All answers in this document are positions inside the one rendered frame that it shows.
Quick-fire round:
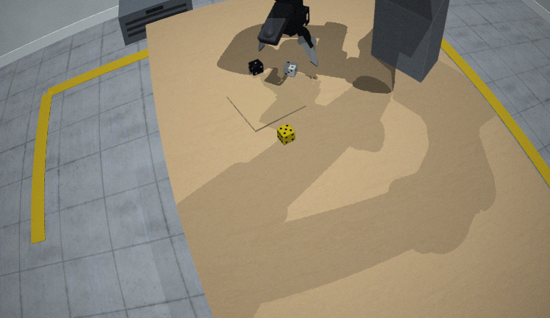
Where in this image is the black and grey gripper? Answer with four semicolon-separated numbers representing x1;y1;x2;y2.
275;0;319;67

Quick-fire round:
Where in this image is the grey die with black pips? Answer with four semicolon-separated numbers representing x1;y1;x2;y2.
283;61;297;77

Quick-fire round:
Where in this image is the yellow die with black pips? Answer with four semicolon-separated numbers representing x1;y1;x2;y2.
277;123;295;144

